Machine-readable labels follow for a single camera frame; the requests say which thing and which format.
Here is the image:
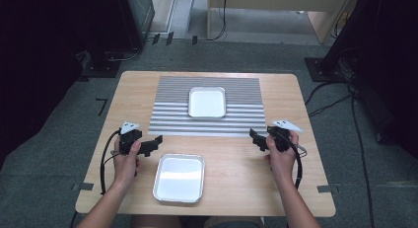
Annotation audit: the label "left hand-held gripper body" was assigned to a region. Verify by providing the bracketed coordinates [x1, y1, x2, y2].
[118, 120, 143, 156]

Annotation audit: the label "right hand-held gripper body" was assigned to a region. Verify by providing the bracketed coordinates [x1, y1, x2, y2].
[267, 118, 304, 153]

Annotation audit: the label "square aluminium foil tray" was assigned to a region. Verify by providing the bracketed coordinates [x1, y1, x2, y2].
[152, 153, 206, 204]
[187, 86, 228, 119]

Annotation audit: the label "person's right hand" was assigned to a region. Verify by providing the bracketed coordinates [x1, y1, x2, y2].
[263, 130, 301, 187]

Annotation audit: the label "person's left hand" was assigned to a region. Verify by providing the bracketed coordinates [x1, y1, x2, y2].
[112, 135, 143, 189]

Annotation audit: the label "grey white striped mat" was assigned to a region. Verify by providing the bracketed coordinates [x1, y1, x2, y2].
[147, 75, 268, 139]

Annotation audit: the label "black angled floor tape mark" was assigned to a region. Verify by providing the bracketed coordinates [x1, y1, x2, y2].
[95, 97, 109, 117]

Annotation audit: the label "person's left leg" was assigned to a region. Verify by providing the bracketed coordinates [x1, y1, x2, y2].
[130, 214, 181, 228]

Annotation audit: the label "person's leg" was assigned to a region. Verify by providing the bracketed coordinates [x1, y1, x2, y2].
[130, 214, 181, 228]
[205, 216, 264, 228]

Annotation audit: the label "black stand base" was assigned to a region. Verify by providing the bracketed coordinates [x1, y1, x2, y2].
[304, 56, 350, 83]
[81, 49, 122, 79]

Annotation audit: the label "person's right leg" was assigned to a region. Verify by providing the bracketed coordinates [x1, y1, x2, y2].
[205, 216, 264, 228]

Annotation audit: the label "dark shorts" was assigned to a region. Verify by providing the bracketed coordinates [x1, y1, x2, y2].
[178, 216, 264, 228]

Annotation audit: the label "dark curtain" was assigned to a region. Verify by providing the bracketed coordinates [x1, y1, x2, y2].
[319, 0, 418, 160]
[0, 0, 132, 170]

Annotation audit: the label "black cabinet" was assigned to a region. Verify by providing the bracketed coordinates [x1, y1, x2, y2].
[124, 0, 156, 50]

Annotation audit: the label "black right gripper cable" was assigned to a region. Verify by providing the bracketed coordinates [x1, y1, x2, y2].
[285, 132, 305, 191]

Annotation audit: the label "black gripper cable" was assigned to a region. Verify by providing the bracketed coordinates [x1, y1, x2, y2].
[285, 132, 305, 191]
[100, 129, 122, 195]

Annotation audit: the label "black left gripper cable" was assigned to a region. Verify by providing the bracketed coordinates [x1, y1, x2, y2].
[100, 129, 122, 195]

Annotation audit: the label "long black floor cable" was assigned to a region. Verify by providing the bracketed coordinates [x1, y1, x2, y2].
[350, 86, 377, 228]

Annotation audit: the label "white floor cable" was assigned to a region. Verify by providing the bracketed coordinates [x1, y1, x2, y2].
[104, 47, 142, 62]

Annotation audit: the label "black hanging cable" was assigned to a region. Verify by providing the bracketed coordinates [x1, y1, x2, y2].
[210, 0, 229, 42]

